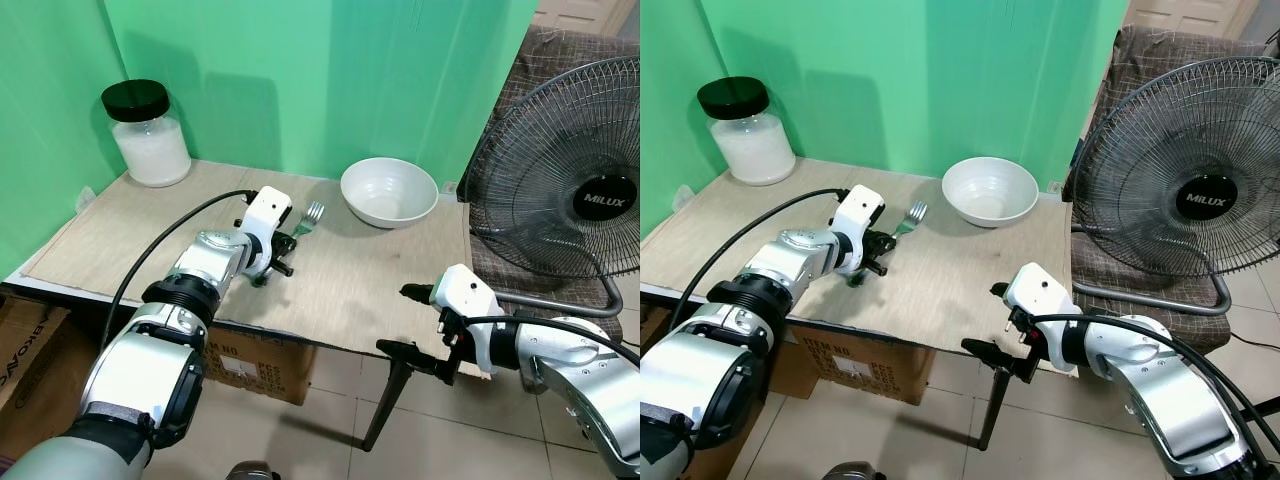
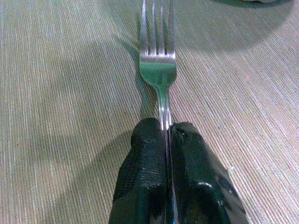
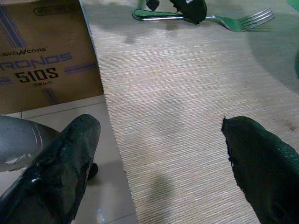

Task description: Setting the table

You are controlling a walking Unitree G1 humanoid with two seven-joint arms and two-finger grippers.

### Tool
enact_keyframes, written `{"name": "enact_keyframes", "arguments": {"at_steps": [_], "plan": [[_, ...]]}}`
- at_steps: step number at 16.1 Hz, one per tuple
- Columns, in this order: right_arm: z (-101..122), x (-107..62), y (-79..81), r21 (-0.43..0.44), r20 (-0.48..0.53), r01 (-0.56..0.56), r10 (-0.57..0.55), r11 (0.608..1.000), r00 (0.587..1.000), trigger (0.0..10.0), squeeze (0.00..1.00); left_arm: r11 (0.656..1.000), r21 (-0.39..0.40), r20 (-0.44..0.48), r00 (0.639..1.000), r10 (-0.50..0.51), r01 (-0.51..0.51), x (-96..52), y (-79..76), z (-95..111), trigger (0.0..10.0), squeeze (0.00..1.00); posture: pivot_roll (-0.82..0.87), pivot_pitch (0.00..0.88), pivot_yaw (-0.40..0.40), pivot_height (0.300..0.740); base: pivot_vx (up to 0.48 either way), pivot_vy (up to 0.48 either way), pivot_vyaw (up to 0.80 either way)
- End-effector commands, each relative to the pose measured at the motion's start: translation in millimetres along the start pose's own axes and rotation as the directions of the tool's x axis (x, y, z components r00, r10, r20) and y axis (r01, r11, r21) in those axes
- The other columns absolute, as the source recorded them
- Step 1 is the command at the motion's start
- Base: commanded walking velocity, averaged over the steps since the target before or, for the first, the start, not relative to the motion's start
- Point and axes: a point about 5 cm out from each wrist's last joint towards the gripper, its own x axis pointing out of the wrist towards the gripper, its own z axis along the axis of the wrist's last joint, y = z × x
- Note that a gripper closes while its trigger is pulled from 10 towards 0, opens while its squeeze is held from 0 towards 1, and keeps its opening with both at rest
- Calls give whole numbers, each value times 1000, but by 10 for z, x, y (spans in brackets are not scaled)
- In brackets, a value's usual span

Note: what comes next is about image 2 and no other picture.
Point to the white plate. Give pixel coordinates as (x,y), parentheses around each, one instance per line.
(266,1)

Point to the silver metal fork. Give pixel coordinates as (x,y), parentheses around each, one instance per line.
(157,67)

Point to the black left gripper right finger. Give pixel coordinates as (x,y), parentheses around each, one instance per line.
(198,177)

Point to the beige woven placemat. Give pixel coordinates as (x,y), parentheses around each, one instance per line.
(58,93)

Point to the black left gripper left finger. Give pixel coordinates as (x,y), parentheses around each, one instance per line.
(142,168)

